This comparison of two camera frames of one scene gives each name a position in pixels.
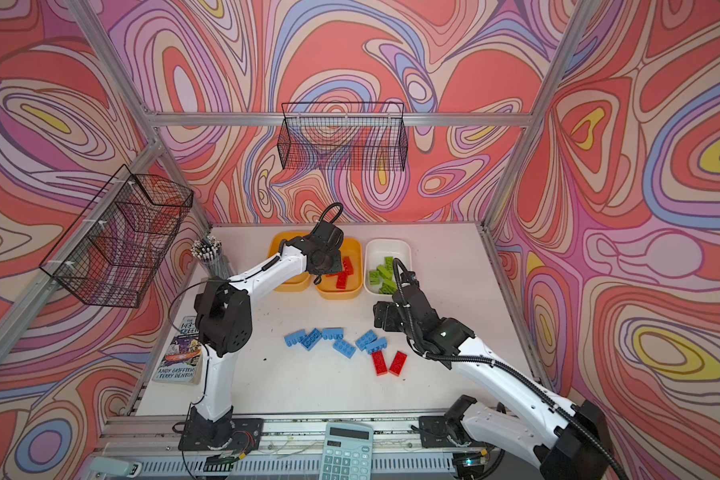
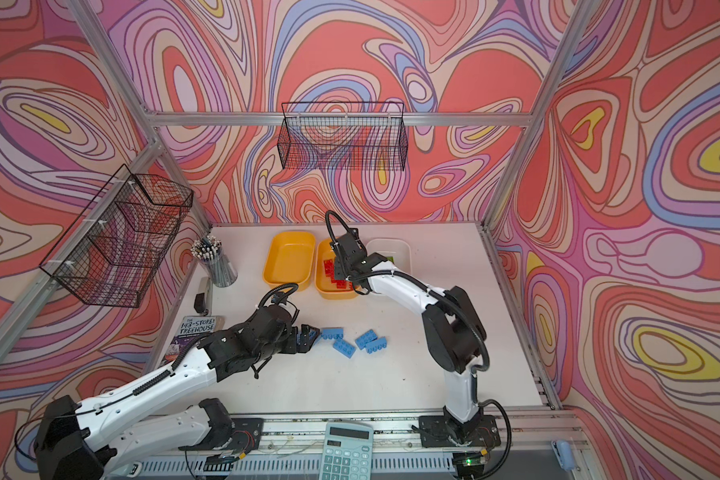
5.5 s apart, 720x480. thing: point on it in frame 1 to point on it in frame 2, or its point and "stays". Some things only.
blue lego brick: (367, 338) stays
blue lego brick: (376, 345) stays
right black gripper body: (394, 321) to (341, 269)
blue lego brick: (332, 333) stays
